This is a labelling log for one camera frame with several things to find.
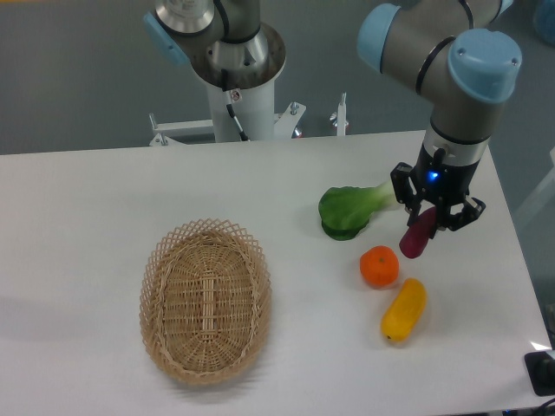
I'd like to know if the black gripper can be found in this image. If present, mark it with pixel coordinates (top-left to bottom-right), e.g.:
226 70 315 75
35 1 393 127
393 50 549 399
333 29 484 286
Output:
390 146 486 239

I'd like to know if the orange tangerine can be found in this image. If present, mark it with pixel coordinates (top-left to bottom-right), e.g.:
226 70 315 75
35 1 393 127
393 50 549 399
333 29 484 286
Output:
359 245 400 287

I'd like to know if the yellow mango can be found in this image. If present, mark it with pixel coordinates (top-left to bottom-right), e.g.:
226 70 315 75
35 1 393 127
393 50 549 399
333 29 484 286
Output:
380 277 428 342

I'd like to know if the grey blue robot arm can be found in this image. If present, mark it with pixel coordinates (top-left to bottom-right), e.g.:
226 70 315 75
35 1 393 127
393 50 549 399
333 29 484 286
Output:
143 1 522 239

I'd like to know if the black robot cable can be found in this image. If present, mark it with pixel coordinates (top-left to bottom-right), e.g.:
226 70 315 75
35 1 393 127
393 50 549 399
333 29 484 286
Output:
220 68 251 142

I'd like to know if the woven wicker basket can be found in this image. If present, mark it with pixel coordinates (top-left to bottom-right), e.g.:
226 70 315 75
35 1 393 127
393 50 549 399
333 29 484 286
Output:
139 218 271 386

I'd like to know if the white metal base frame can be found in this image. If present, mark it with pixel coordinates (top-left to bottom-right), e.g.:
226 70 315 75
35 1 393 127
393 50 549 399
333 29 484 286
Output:
148 92 349 146

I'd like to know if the black device at table edge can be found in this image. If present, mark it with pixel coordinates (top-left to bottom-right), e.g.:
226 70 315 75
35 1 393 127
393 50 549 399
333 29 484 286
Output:
524 350 554 397

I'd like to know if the purple sweet potato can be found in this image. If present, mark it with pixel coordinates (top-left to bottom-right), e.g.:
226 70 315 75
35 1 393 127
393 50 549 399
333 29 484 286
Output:
399 206 436 259

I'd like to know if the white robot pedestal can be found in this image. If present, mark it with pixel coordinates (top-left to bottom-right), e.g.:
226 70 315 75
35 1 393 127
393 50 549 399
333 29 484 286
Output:
188 23 288 143

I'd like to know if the green bok choy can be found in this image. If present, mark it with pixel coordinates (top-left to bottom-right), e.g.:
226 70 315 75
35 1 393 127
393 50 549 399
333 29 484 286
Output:
317 180 398 241

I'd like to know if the blue object in corner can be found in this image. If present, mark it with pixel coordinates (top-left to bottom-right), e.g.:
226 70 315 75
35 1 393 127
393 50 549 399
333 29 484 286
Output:
532 0 555 46

